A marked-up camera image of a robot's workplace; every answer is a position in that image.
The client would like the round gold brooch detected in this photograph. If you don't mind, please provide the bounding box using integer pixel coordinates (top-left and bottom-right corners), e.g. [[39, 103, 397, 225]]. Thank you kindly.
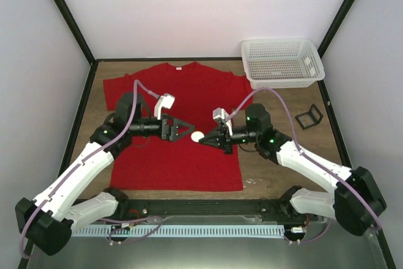
[[191, 131, 204, 142]]

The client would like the white plastic basket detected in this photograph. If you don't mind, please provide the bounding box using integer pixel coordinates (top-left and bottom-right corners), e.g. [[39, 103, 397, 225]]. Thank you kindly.
[[241, 38, 325, 89]]

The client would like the black brooch box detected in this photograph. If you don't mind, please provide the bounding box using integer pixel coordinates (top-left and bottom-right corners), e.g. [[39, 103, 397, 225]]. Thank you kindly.
[[295, 104, 324, 130]]

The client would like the purple cable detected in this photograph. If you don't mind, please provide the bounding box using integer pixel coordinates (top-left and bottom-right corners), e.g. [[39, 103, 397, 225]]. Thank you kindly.
[[224, 87, 383, 244], [18, 79, 164, 259]]

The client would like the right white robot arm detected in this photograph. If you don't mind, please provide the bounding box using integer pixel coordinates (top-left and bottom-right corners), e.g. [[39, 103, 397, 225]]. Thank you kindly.
[[191, 103, 387, 236]]

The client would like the light blue cable duct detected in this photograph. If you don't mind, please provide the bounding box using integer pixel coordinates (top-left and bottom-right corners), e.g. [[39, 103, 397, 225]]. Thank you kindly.
[[73, 224, 285, 239]]

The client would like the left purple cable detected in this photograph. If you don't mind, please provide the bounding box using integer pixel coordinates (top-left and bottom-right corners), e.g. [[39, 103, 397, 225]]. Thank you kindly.
[[18, 79, 164, 259]]

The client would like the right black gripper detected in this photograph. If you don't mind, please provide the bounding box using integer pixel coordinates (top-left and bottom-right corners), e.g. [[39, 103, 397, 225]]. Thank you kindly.
[[200, 125, 259, 155]]

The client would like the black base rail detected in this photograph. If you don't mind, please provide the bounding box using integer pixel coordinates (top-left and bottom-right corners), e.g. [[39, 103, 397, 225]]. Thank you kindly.
[[106, 198, 319, 224]]

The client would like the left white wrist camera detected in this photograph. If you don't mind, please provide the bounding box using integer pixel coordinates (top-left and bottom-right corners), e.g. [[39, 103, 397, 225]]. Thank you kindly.
[[154, 93, 175, 120]]

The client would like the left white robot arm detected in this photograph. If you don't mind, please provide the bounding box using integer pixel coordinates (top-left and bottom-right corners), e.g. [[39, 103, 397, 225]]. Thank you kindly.
[[15, 93, 195, 256]]

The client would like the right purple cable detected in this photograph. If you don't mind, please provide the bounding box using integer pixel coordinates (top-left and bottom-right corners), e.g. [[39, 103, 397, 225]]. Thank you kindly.
[[224, 87, 383, 244]]

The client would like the red t-shirt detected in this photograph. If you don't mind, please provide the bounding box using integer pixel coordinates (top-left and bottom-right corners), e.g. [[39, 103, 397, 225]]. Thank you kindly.
[[103, 62, 252, 192]]

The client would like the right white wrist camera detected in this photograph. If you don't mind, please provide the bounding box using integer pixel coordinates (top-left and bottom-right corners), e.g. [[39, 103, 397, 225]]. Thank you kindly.
[[212, 108, 232, 129]]

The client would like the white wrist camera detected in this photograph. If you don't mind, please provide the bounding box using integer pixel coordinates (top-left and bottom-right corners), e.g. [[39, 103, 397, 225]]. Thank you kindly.
[[212, 108, 232, 129], [154, 93, 175, 120]]

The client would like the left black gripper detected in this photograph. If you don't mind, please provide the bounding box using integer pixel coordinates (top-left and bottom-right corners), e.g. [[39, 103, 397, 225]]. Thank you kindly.
[[130, 112, 195, 143]]

